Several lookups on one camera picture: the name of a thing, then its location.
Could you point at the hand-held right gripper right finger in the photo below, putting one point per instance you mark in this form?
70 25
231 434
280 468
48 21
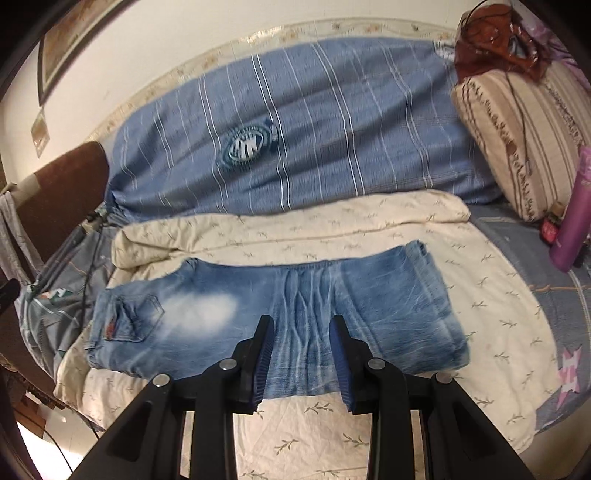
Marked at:
344 369

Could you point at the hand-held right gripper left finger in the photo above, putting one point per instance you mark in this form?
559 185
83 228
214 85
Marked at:
261 364

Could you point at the blue denim pants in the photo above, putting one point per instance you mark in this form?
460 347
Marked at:
392 300

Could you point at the cream leaf-print blanket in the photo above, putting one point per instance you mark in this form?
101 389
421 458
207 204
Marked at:
323 230

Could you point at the blue plaid quilt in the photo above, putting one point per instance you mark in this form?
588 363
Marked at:
346 138

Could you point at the small red jar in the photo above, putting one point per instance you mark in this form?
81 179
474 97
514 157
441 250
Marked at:
551 228

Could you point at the brown headboard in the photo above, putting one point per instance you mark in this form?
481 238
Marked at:
60 194

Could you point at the purple bottle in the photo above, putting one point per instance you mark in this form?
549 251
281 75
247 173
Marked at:
575 217

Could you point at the grey hanging cloth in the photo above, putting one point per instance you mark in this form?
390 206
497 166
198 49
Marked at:
14 240

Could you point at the striped beige pillow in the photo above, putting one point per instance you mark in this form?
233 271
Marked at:
521 138

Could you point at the brown leather bag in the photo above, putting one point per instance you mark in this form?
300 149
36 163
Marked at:
485 41

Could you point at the purple cloth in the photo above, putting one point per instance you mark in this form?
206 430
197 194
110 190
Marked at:
568 41

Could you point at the beige wall fixture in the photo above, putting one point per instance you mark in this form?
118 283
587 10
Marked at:
39 131

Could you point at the framed wall picture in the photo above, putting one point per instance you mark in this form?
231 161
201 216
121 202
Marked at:
69 37

